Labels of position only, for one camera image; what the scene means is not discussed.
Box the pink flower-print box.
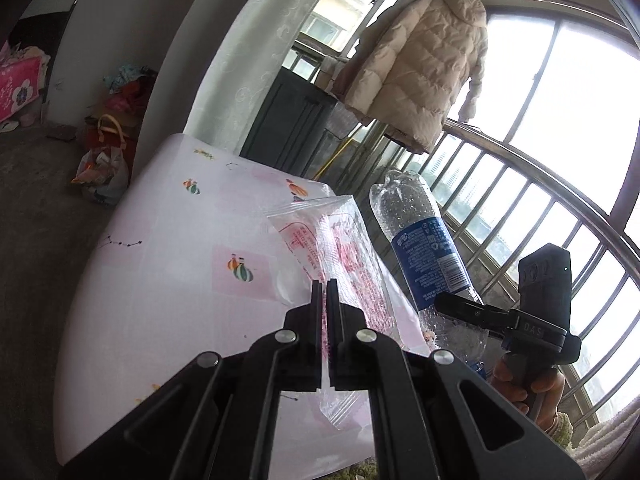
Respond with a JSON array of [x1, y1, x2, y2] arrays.
[[0, 55, 46, 123]]

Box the white patterned curtain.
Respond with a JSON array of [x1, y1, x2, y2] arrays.
[[187, 0, 361, 161]]

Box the white plastic bag of rubbish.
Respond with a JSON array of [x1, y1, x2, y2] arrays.
[[70, 145, 132, 206]]

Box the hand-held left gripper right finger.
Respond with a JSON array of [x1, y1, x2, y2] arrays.
[[327, 280, 586, 480]]

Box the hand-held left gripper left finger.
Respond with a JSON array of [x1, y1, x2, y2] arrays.
[[59, 280, 325, 480]]

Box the metal window railing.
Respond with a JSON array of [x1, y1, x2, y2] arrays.
[[290, 0, 640, 436]]

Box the yellow stick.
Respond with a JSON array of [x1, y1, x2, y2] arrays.
[[312, 137, 352, 182]]

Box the clear plastic bottle blue label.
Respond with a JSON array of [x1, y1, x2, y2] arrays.
[[369, 169, 493, 378]]

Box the clear zip bag red print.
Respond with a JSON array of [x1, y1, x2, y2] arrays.
[[266, 194, 416, 431]]

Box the dark cabinet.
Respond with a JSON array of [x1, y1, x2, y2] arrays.
[[240, 67, 346, 183]]

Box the beige padded jacket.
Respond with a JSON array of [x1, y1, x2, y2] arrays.
[[332, 0, 488, 155]]

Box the dark flat board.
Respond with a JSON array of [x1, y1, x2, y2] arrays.
[[7, 0, 78, 61]]

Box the person's right hand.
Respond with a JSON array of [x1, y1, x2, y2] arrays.
[[487, 355, 566, 422]]

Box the person's right forearm knit sleeve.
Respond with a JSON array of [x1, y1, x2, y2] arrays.
[[540, 400, 640, 480]]

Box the pile of colourful clothes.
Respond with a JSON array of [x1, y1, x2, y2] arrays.
[[102, 64, 158, 111]]

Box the white balloon-print table cover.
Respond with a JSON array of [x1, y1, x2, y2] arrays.
[[54, 132, 436, 471]]

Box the red bag yellow handles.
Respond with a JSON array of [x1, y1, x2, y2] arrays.
[[82, 114, 139, 161]]

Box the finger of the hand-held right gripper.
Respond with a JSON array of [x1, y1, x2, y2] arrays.
[[434, 292, 516, 337]]

